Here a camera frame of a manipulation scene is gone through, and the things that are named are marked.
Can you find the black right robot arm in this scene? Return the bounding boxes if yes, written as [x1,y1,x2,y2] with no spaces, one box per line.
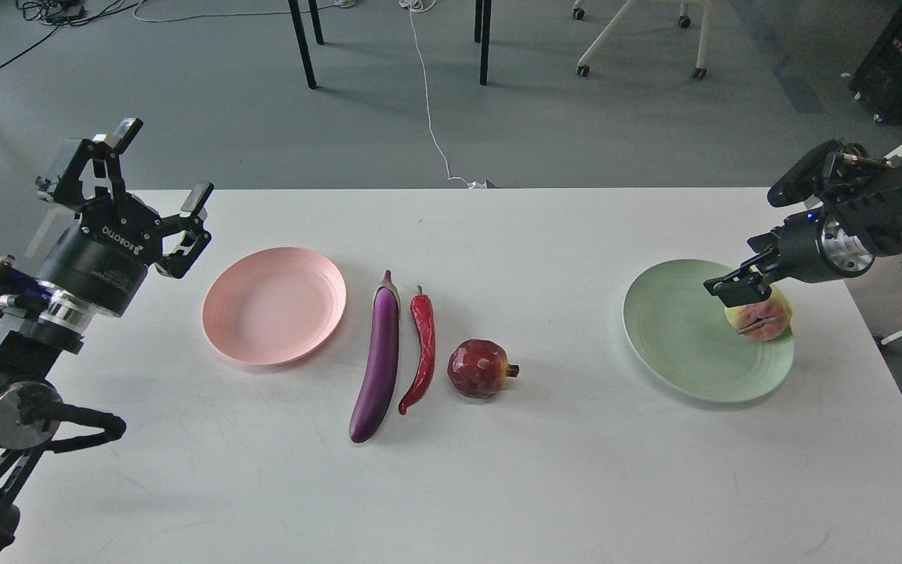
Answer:
[704,139,902,307]

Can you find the red pomegranate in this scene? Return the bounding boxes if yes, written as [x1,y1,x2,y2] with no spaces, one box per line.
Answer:
[446,339,520,400]

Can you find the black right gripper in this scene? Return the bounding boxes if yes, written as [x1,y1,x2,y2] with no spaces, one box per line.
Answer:
[704,213,875,308]

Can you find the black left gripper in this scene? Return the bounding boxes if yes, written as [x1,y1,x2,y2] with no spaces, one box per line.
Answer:
[34,118,215,317]

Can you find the white cable on floor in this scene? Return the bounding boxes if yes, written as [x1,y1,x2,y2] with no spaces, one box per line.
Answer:
[399,0,488,190]

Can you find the green-pink apple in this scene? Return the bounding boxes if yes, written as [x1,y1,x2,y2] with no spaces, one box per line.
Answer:
[723,284,794,342]

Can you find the red chili pepper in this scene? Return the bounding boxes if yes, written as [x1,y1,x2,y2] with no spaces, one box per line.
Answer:
[398,285,436,415]

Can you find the pink plate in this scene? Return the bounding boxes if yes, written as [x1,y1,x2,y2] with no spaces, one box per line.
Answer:
[201,247,348,367]

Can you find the black cables on floor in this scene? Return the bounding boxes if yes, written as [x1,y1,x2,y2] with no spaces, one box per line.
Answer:
[0,0,146,93]

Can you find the purple eggplant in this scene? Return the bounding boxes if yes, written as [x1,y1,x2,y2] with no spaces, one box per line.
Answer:
[348,270,400,445]

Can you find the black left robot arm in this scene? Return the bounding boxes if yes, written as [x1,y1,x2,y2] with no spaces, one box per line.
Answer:
[0,117,214,552]

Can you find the white office chair base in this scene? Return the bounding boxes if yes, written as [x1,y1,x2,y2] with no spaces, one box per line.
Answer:
[574,1,717,81]

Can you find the light green plate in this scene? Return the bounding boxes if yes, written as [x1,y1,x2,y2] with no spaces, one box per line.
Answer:
[622,259,795,404]

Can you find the black table legs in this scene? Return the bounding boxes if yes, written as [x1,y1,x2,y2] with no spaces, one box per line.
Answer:
[287,0,492,90]

